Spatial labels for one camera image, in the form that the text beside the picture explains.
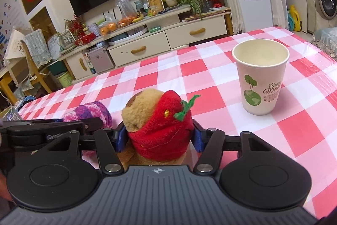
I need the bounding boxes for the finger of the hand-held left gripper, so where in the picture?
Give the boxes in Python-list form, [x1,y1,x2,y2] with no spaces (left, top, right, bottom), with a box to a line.
[82,117,104,133]

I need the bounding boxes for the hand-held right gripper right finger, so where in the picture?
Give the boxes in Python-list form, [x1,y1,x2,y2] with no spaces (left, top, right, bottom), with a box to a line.
[193,121,273,176]

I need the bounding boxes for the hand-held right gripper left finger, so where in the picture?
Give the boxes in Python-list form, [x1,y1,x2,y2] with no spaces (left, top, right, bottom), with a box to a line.
[47,122,129,175]

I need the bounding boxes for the magenta knitted pouch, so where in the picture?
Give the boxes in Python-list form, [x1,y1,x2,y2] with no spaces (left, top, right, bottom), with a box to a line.
[63,101,113,157]

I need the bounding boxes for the brown bear plush strawberry hat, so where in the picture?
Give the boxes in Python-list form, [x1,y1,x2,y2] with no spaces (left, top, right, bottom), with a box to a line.
[121,88,202,170]

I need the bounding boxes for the dark patterned bag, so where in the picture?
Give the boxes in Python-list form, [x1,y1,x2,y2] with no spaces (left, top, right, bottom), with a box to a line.
[0,96,36,121]

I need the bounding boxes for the green bin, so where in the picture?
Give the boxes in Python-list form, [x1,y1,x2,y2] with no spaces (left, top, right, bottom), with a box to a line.
[49,60,74,89]

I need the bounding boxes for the silver storage box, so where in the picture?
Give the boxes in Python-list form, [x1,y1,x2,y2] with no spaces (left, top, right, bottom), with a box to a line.
[87,47,115,74]

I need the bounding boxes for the red white checkered tablecloth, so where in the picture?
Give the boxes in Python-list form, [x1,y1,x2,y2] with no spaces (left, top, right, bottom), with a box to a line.
[17,26,337,218]

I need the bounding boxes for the red flat box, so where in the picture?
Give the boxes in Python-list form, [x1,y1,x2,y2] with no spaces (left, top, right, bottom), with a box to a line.
[75,32,97,46]

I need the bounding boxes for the white paper cup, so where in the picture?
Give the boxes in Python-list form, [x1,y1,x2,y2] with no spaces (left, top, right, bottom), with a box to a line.
[232,39,290,116]

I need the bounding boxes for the wooden chair with cover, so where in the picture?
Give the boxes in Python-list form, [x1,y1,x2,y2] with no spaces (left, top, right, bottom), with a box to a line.
[0,28,53,103]

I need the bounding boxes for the cream television cabinet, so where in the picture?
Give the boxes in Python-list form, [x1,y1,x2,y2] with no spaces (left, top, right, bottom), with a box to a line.
[58,5,234,81]

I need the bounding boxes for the bag of oranges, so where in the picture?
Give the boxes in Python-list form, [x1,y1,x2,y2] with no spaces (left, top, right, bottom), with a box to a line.
[99,22,119,36]

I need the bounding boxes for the red berry branches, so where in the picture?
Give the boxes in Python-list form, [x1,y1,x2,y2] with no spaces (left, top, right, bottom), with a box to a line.
[64,14,86,36]

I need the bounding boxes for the clear plastic bag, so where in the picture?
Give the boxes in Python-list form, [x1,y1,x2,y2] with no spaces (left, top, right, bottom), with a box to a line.
[116,0,139,28]

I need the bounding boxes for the yellow plastic bottle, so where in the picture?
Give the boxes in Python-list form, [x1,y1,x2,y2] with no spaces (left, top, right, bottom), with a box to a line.
[287,5,302,32]

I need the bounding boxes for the lace trimmed fabric cover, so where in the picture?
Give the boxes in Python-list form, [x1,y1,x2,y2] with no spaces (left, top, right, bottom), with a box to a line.
[311,28,337,60]

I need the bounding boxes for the wall poster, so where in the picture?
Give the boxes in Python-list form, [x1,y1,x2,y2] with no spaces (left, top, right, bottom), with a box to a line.
[0,0,17,57]

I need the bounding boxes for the wooden picture frame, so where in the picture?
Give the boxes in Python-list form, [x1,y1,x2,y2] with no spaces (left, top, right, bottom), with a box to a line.
[147,0,165,15]

